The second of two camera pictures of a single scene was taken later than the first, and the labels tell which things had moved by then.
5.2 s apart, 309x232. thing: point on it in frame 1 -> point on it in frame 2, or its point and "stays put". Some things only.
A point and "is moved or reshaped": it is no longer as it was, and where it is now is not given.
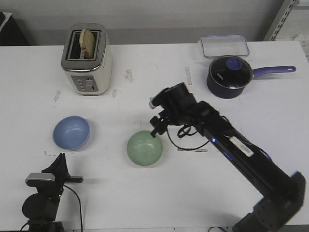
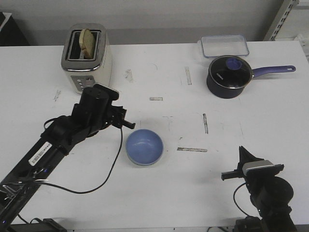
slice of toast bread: [88, 42] stays put
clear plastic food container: [215, 45] stays put
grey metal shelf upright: [279, 20] stays put
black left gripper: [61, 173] -> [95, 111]
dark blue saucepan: [229, 75] stays put
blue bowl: [71, 133] is moved or reshaped
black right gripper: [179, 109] -> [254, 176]
